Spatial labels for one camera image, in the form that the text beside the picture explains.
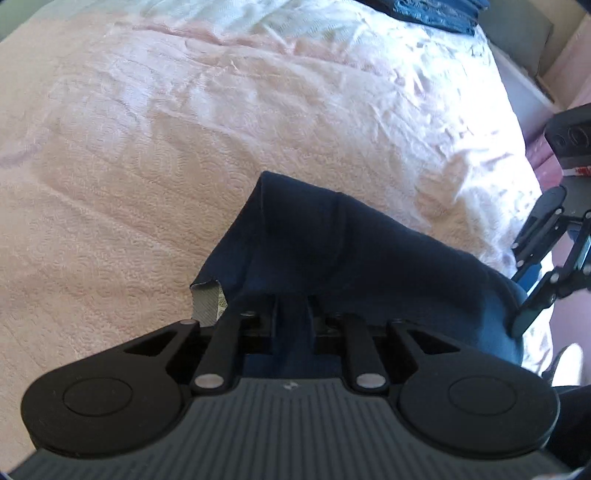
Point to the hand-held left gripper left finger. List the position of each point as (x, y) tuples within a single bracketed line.
[(228, 342)]

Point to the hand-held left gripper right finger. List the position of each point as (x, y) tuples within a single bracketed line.
[(358, 346)]

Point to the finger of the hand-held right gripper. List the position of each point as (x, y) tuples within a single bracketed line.
[(535, 304), (542, 217)]

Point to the dark navy garment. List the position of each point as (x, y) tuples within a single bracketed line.
[(360, 249)]

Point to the blue garment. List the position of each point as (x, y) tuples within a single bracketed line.
[(434, 16)]

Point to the white bedside cabinet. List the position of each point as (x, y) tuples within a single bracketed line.
[(531, 87)]

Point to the white shoe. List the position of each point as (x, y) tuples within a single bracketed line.
[(568, 364)]

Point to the person's dark trouser leg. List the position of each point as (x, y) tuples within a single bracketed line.
[(572, 424)]

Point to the bed with pink cover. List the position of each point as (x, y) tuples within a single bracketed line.
[(184, 138)]

